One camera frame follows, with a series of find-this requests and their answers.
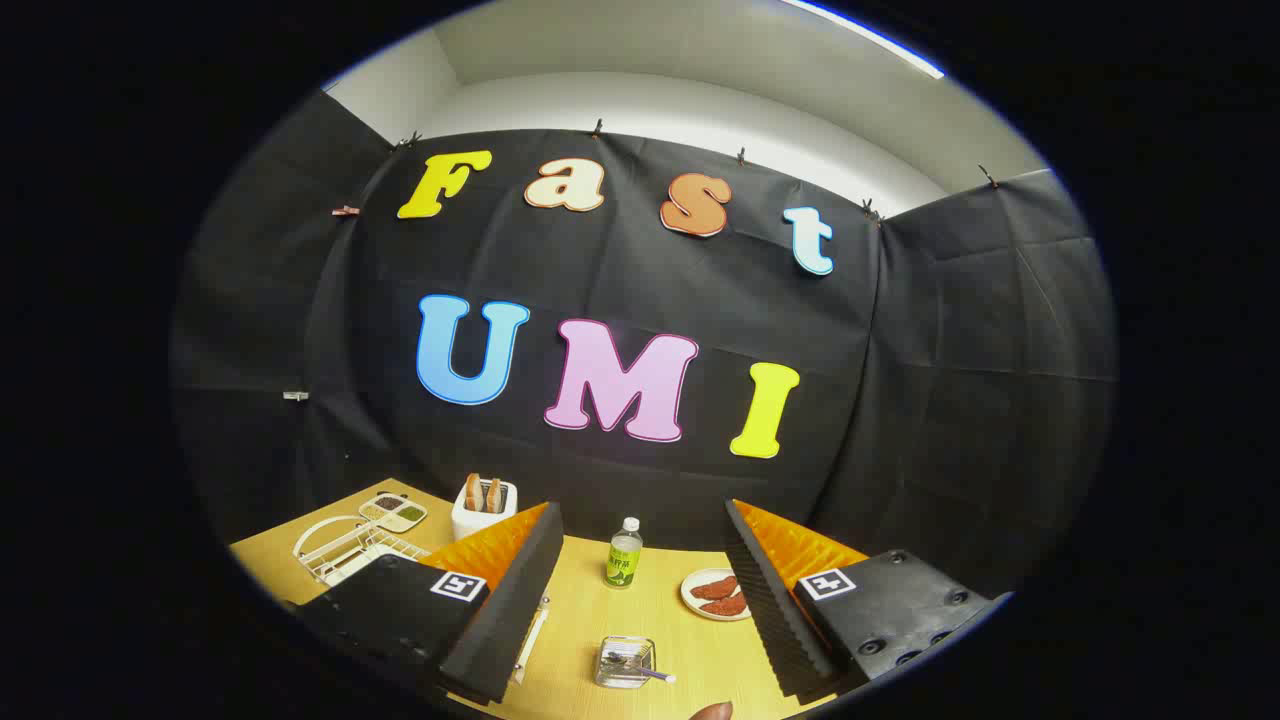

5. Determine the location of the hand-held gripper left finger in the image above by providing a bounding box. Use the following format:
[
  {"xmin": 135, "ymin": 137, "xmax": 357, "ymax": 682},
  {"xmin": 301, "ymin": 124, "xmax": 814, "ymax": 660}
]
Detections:
[{"xmin": 283, "ymin": 502, "xmax": 564, "ymax": 706}]

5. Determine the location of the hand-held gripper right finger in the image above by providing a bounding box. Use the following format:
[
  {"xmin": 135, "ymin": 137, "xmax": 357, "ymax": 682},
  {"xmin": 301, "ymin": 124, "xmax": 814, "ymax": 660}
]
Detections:
[{"xmin": 724, "ymin": 498, "xmax": 1013, "ymax": 701}]

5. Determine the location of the spoon with blue checked handle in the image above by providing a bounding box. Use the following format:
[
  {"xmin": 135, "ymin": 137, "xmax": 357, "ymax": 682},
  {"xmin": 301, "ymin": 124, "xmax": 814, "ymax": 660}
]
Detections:
[{"xmin": 604, "ymin": 651, "xmax": 678, "ymax": 685}]

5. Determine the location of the silver wire basket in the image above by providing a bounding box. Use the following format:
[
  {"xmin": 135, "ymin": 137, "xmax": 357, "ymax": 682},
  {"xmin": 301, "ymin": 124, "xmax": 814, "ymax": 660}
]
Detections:
[{"xmin": 595, "ymin": 636, "xmax": 658, "ymax": 691}]

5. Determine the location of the white wire dish rack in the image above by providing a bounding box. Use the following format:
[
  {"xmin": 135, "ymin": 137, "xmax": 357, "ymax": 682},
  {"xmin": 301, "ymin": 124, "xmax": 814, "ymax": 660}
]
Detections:
[{"xmin": 292, "ymin": 514, "xmax": 550, "ymax": 687}]

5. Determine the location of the small white oval dish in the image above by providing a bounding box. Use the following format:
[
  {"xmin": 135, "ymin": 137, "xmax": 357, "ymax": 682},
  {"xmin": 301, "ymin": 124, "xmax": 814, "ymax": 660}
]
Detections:
[{"xmin": 680, "ymin": 567, "xmax": 754, "ymax": 623}]

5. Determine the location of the white divided condiment dish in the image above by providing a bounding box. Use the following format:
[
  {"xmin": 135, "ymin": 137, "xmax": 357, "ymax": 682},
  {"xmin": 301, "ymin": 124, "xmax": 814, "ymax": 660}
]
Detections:
[{"xmin": 358, "ymin": 492, "xmax": 429, "ymax": 534}]

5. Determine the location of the white toaster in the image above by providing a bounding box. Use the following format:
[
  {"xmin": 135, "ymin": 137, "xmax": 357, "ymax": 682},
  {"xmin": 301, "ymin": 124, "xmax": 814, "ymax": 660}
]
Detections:
[{"xmin": 451, "ymin": 478, "xmax": 519, "ymax": 542}]

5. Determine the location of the green label drink bottle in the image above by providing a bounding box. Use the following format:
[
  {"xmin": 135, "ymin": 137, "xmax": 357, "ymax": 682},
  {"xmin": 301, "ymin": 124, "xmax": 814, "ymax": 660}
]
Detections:
[{"xmin": 604, "ymin": 517, "xmax": 644, "ymax": 589}]

